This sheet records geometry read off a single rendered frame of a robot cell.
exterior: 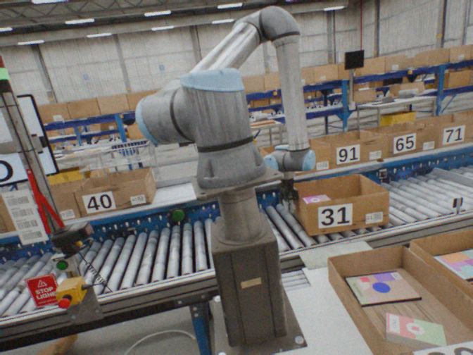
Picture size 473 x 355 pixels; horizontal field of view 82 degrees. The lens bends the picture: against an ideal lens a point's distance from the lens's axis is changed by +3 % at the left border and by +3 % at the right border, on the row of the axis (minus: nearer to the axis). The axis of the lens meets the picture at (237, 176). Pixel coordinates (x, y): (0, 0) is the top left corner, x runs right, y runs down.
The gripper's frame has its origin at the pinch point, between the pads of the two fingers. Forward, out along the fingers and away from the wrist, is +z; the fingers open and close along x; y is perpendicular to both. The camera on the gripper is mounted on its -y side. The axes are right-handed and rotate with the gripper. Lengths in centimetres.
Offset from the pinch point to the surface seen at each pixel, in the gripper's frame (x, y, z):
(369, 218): 31.3, 23.9, 0.7
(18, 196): -104, 31, -42
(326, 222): 10.6, 21.3, -0.5
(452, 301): 21, 76, 0
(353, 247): 15.1, 36.2, 5.1
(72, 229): -89, 36, -29
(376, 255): 13, 53, -2
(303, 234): 0.2, 17.4, 5.6
